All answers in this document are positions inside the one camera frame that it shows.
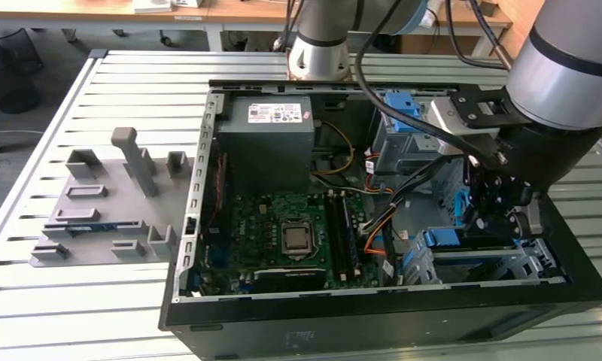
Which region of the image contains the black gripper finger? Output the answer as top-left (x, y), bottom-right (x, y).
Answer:
top-left (503, 178), bottom-right (543, 240)
top-left (467, 165), bottom-right (507, 241)

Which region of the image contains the hard disk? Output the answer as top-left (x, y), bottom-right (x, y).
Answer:
top-left (420, 226), bottom-right (520, 253)

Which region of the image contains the grey metal disk bay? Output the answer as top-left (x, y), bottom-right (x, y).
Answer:
top-left (400, 229), bottom-right (566, 285)

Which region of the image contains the grey metal drive cage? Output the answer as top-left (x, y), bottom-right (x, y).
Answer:
top-left (369, 89), bottom-right (463, 176)

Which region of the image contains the empty blue drive carrier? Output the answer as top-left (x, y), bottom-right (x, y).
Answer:
top-left (383, 91), bottom-right (425, 133)

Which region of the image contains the CPU socket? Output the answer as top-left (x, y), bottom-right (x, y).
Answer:
top-left (277, 217), bottom-right (316, 261)

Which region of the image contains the wooden cabinet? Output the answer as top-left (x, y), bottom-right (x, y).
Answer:
top-left (495, 0), bottom-right (548, 63)

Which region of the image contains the silver CPU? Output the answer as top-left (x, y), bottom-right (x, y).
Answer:
top-left (283, 226), bottom-right (309, 250)

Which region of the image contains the black graphics card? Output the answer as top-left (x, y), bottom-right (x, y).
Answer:
top-left (249, 265), bottom-right (327, 294)

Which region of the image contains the black PC case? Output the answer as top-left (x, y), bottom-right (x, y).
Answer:
top-left (158, 78), bottom-right (602, 361)

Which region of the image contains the green motherboard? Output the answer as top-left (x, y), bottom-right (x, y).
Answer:
top-left (200, 190), bottom-right (381, 296)

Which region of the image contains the grey power supply unit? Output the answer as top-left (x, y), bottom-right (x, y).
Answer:
top-left (214, 96), bottom-right (316, 193)

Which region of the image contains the wooden desk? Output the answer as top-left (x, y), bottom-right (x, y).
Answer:
top-left (0, 0), bottom-right (514, 57)

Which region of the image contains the grey parts rack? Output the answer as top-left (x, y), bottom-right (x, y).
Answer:
top-left (27, 126), bottom-right (196, 268)

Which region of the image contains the RAM stick in rack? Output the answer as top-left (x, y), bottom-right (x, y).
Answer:
top-left (65, 223), bottom-right (137, 231)

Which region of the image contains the white box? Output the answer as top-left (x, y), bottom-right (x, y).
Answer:
top-left (132, 0), bottom-right (174, 15)

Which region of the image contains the black mesh waste bin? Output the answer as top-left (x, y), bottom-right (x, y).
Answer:
top-left (0, 26), bottom-right (45, 114)

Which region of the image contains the black wire bundle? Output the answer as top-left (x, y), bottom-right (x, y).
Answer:
top-left (360, 150), bottom-right (466, 234)

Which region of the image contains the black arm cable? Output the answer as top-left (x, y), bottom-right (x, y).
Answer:
top-left (355, 0), bottom-right (507, 166)

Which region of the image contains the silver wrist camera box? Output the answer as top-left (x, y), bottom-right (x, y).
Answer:
top-left (427, 96), bottom-right (503, 155)

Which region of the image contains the yellow wire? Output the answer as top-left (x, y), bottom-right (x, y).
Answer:
top-left (309, 120), bottom-right (357, 177)

